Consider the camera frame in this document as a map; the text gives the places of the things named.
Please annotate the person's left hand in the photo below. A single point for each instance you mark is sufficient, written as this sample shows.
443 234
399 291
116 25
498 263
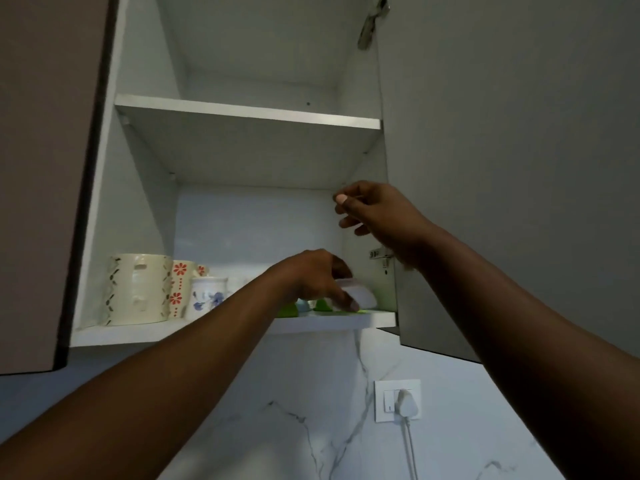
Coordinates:
310 274

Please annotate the person's right hand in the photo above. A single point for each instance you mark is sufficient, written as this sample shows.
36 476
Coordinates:
387 217

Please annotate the person's right fingers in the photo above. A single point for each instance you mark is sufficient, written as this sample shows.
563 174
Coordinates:
350 209

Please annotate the person's left thumb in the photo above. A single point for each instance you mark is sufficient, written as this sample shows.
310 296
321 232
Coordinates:
344 295

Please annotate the white plastic container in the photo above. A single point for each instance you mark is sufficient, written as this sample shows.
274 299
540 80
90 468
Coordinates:
361 294

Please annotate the person's left forearm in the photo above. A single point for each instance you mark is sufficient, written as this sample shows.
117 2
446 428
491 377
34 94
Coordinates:
150 389

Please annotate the person's right forearm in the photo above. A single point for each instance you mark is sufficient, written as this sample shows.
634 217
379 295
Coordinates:
530 354

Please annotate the green plastic tray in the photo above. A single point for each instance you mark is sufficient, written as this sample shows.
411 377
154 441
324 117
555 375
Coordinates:
330 307

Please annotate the metal cabinet hinge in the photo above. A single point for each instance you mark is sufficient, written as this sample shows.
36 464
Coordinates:
371 22
382 258

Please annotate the white cabinet shelf board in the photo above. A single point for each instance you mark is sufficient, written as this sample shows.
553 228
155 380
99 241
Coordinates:
250 139

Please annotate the white power plug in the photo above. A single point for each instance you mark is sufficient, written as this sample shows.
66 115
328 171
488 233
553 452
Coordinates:
405 402

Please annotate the small blue flower mug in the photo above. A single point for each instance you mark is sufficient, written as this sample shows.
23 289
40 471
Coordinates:
207 297

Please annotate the red flower print mug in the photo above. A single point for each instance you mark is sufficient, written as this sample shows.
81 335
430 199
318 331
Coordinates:
183 287

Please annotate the grey open cabinet door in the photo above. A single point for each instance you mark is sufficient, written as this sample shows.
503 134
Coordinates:
510 159

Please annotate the large cream patterned mug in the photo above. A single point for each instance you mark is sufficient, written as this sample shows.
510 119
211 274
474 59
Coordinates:
136 289

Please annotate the brown closed cabinet door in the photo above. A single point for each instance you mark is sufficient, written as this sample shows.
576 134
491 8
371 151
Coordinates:
47 179

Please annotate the white wall socket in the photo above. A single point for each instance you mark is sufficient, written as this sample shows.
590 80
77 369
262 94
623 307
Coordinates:
390 400

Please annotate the white wall cabinet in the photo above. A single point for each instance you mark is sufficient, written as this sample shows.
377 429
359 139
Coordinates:
235 159

